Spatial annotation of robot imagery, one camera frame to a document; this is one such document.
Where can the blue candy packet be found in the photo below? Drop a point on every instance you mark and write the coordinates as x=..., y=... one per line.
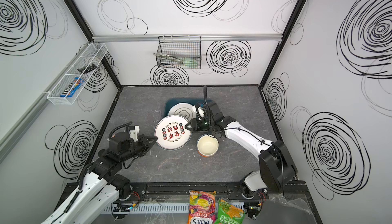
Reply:
x=75, y=84

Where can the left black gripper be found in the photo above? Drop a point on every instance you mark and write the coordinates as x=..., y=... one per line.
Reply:
x=144, y=141

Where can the green item in basket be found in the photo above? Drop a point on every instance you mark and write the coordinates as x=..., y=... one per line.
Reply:
x=189, y=62

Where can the green snack bag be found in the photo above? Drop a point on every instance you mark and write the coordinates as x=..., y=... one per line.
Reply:
x=229, y=214

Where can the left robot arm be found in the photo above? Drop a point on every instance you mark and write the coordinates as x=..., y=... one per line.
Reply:
x=101, y=184

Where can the cream bowl teal outside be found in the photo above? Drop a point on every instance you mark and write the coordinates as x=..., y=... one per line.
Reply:
x=208, y=144

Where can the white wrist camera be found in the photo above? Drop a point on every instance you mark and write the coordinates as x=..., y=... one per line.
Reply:
x=201, y=112
x=133, y=131

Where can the white plate red characters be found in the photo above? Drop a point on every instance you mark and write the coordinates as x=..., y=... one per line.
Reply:
x=171, y=132

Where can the white wire shelf basket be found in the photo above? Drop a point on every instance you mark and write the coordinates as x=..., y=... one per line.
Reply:
x=94, y=81

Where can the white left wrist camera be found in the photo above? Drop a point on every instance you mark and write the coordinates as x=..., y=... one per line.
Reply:
x=133, y=131

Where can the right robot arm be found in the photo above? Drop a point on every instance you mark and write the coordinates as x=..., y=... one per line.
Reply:
x=276, y=166

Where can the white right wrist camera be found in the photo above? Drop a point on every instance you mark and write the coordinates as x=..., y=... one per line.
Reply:
x=201, y=112

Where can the black wire basket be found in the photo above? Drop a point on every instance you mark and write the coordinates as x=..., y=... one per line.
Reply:
x=172, y=48

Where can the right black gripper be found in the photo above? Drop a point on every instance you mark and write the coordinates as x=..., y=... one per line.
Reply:
x=195, y=124

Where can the pink fruit candy bag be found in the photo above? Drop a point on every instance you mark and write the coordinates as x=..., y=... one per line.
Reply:
x=201, y=207

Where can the white slotted cable duct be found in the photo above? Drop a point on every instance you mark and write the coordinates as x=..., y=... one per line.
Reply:
x=149, y=209

